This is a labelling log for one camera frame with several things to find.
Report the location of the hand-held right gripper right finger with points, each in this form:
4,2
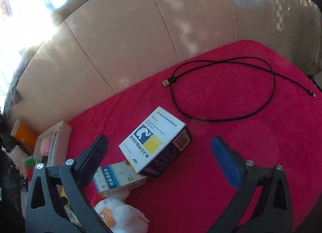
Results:
226,162

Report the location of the blue and white medicine box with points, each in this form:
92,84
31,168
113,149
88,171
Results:
113,180

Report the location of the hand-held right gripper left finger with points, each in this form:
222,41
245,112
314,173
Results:
90,162

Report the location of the silver tube box red end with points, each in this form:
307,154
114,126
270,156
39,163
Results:
54,147

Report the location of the white plush toy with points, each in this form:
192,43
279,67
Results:
123,215

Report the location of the orange pill bottle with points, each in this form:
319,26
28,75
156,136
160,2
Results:
25,136

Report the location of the black plastic bag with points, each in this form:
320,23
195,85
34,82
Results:
5,172

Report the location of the red tablecloth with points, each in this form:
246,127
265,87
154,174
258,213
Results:
226,97

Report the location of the white cardboard tray box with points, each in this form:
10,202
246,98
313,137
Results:
64,131

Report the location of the white and purple medicine box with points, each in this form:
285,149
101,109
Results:
146,139

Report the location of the window with metal grille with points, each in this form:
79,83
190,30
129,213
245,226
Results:
25,8

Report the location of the white plastic bag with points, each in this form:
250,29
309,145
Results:
16,158

